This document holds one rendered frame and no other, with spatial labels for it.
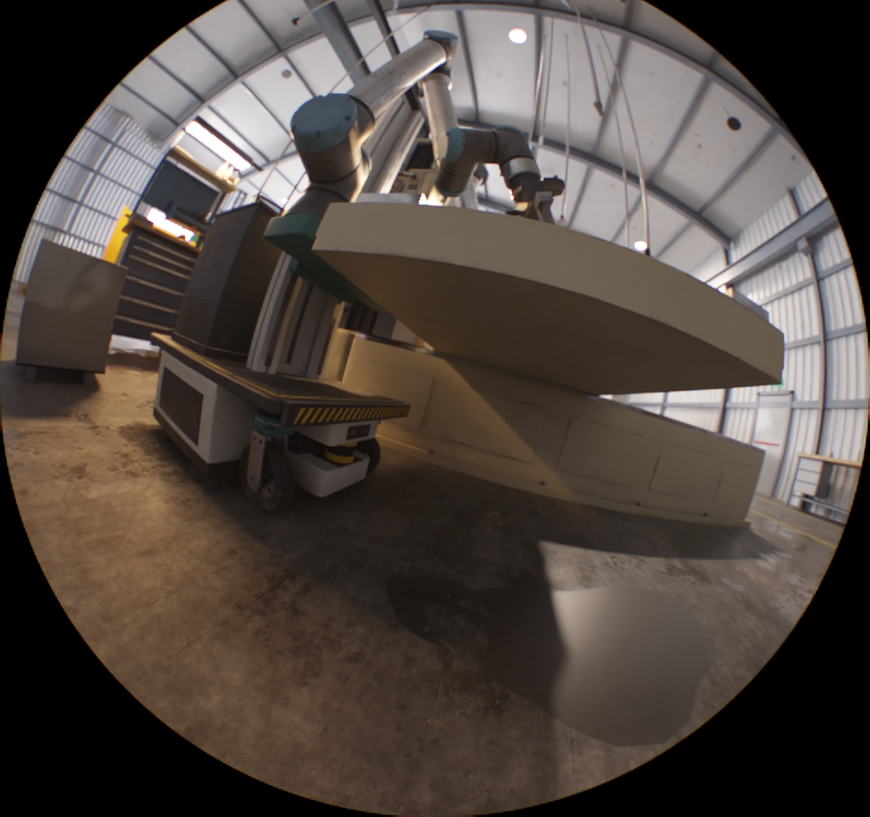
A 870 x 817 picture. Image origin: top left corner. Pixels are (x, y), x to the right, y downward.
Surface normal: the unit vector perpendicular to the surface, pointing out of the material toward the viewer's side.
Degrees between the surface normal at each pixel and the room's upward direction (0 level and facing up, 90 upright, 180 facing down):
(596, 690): 0
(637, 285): 90
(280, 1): 169
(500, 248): 90
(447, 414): 90
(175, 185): 90
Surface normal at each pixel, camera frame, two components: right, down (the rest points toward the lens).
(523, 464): -0.20, -0.06
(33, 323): 0.94, 0.25
